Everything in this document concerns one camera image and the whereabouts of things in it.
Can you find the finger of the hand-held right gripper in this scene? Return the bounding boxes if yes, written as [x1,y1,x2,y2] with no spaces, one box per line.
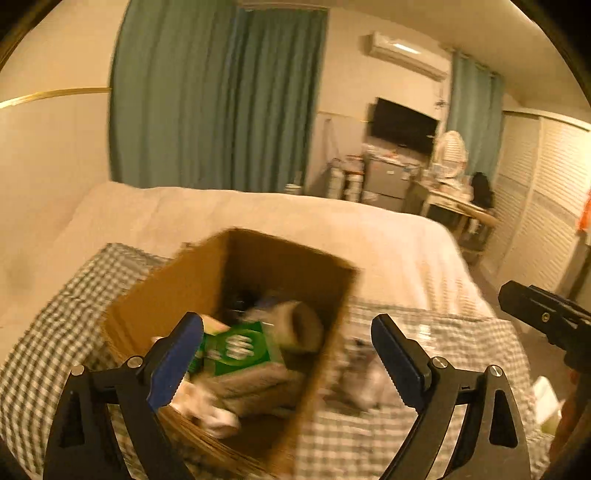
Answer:
[499,280,591,356]

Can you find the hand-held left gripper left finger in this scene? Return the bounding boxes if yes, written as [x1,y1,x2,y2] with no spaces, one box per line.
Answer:
[44,311,205,480]

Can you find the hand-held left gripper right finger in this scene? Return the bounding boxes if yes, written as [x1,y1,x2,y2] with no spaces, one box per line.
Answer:
[370,314,529,480]

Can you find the white plastic bag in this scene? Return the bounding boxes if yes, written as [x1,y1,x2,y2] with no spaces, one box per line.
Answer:
[178,383,241,437]

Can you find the green and white medicine box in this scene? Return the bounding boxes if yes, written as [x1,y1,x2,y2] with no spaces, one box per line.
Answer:
[196,318,287,374]

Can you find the brown cardboard box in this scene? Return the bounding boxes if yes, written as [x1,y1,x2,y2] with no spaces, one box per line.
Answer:
[99,227,360,476]

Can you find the person's right forearm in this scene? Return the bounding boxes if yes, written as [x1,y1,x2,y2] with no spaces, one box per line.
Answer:
[547,369,585,467]

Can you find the white paper box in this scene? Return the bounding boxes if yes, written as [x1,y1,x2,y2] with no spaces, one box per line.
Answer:
[531,376,566,435]

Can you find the orange cloth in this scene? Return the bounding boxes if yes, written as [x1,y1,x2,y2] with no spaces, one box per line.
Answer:
[575,189,591,236]

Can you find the white louvered wardrobe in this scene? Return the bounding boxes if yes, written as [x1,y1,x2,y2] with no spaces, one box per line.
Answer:
[480,111,591,301]

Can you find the checkered blanket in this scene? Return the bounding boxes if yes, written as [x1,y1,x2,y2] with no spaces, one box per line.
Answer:
[0,242,555,480]

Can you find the black backpack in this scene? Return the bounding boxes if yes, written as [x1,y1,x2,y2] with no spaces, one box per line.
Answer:
[470,172,495,208]

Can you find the wooden side table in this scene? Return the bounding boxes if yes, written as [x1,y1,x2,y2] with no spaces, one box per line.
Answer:
[418,178,499,232]

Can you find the white bed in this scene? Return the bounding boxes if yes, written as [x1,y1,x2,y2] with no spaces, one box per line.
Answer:
[0,181,497,333]

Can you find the white table fan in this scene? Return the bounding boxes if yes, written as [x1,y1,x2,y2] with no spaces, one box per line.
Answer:
[431,130,465,181]

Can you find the grey cabinet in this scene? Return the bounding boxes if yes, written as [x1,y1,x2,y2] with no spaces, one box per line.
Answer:
[360,150,414,213]

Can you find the white stacked containers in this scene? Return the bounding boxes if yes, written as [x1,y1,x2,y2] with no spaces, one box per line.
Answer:
[325,159,363,201]

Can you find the narrow green curtain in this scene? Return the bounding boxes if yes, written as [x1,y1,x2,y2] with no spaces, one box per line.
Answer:
[445,48,505,185]

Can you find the black television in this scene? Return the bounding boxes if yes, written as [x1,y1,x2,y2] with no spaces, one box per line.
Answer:
[368,97,440,155]

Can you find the wide green curtain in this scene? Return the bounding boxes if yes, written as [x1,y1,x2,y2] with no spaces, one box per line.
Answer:
[108,0,329,195]

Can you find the white air conditioner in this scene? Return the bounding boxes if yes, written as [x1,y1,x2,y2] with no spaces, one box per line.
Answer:
[367,31,451,81]

